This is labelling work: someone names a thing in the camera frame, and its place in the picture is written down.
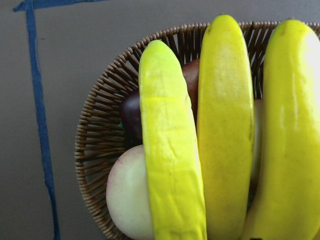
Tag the brown wicker basket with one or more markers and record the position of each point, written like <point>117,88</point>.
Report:
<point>100,138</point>

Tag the dark red apple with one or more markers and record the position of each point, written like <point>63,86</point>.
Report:
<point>130,113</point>

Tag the pink white peach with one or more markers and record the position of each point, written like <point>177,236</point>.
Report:
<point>127,195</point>

